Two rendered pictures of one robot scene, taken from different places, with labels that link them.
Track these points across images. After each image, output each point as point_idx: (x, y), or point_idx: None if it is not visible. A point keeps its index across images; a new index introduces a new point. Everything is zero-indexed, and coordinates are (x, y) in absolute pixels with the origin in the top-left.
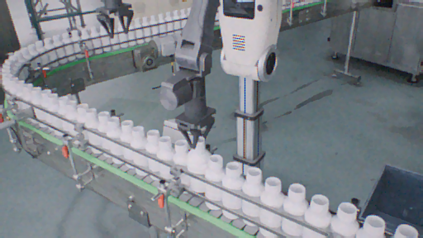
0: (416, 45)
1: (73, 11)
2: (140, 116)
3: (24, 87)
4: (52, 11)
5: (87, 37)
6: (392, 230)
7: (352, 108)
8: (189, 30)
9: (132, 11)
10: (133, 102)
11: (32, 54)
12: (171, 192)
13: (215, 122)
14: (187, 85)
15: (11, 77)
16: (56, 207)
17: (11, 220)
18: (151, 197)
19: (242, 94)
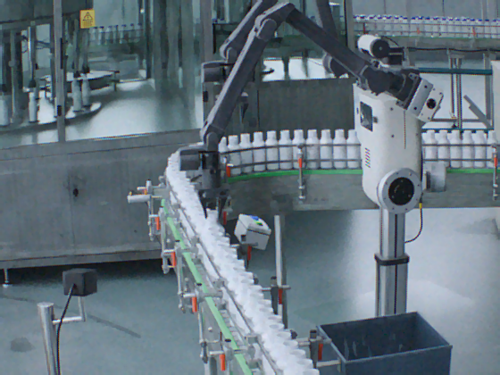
0: None
1: None
2: (429, 312)
3: (171, 167)
4: (468, 125)
5: (312, 142)
6: (325, 334)
7: None
8: (210, 114)
9: (246, 103)
10: (443, 292)
11: (229, 148)
12: (199, 268)
13: None
14: (195, 154)
15: (174, 158)
16: (218, 372)
17: (165, 366)
18: (190, 273)
19: (380, 229)
